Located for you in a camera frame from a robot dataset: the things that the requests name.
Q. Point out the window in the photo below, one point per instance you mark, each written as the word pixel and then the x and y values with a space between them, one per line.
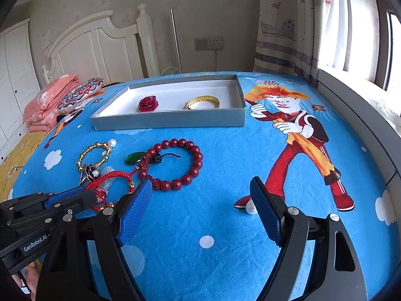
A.
pixel 360 22

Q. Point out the red rose brooch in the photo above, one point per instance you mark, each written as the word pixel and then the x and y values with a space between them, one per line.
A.
pixel 148 103

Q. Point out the patterned pillow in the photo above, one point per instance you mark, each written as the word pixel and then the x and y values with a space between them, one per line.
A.
pixel 80 95

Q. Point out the blue printed blanket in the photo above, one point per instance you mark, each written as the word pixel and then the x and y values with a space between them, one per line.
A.
pixel 203 169

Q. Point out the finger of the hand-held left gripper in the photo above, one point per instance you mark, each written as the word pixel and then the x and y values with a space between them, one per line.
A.
pixel 72 190
pixel 75 199

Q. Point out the grey window sill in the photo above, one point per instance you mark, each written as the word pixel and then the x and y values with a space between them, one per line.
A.
pixel 360 113

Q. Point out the metal rod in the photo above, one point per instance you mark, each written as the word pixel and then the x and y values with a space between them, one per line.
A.
pixel 175 40

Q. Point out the printed curtain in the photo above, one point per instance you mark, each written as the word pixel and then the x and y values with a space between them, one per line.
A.
pixel 282 31

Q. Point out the person's left hand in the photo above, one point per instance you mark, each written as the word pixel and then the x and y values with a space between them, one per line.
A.
pixel 29 277

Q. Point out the white wardrobe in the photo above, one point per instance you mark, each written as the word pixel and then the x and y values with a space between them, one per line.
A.
pixel 14 81

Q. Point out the pink folded blanket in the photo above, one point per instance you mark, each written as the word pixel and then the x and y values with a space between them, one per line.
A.
pixel 44 106

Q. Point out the grey jewelry tray box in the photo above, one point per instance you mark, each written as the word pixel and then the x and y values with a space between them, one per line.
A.
pixel 175 89

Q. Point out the yellow bed sheet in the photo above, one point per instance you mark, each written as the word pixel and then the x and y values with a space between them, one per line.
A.
pixel 18 160

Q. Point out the gold bangle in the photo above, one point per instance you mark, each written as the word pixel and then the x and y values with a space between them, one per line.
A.
pixel 195 101

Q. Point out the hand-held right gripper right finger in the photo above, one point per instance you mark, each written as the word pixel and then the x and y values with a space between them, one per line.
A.
pixel 264 213

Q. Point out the white wooden headboard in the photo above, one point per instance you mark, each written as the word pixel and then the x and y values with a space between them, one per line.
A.
pixel 94 50

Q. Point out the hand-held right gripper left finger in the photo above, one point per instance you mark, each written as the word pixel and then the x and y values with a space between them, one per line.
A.
pixel 134 213

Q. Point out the grey wall socket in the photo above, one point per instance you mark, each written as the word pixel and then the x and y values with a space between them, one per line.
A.
pixel 203 44

